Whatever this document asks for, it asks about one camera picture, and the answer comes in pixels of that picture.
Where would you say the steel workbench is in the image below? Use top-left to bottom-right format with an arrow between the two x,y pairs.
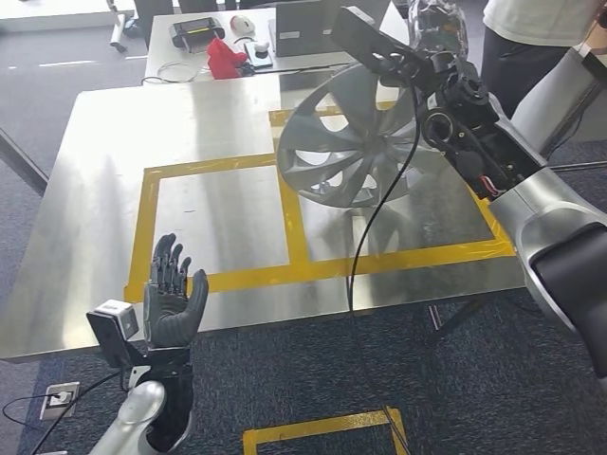
0,63 -> 528,364

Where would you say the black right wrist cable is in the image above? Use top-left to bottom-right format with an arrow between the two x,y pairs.
346,82 -> 423,316

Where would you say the black camera bracket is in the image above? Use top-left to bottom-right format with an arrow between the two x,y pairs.
86,312 -> 190,370
330,6 -> 430,82

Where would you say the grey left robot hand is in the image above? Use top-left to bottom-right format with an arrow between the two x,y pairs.
143,233 -> 210,350

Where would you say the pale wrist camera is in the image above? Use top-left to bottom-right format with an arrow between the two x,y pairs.
94,299 -> 140,340
347,5 -> 377,27

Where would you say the black label printer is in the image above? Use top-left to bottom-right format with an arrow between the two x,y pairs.
169,16 -> 226,53

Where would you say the black left camera bracket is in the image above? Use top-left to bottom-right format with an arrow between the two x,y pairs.
86,312 -> 190,370

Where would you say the black right camera bracket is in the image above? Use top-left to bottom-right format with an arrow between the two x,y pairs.
330,6 -> 430,82

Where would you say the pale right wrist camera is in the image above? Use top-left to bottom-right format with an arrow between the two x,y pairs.
347,5 -> 377,27

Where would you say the white table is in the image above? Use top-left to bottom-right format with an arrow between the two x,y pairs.
0,0 -> 138,32

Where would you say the red cloth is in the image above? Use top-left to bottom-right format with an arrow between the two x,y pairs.
207,37 -> 249,81

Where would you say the white computer mouse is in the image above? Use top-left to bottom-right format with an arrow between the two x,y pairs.
230,14 -> 256,36

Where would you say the black floor cable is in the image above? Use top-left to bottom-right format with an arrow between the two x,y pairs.
2,391 -> 67,434

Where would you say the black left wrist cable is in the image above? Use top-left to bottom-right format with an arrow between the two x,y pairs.
30,370 -> 122,455

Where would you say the yellow floor tape square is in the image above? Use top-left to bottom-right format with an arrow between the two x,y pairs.
242,409 -> 408,455

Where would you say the white cable loop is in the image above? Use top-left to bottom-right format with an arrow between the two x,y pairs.
141,61 -> 202,86

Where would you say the white panel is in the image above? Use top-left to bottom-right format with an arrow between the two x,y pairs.
512,46 -> 607,158

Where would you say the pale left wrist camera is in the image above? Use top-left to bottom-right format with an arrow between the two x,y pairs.
94,299 -> 140,340

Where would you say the metal floor socket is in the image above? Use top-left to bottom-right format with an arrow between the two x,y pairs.
39,381 -> 81,422

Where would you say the black office chair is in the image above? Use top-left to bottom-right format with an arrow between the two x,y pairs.
134,0 -> 174,50

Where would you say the white desk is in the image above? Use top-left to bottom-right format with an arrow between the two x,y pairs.
142,6 -> 394,86

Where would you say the silver plastic wheel cover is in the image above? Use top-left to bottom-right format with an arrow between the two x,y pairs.
276,63 -> 445,209

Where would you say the person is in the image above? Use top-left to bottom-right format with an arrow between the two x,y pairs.
481,0 -> 607,120

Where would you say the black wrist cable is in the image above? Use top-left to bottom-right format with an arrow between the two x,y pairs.
30,370 -> 122,455
346,82 -> 423,316

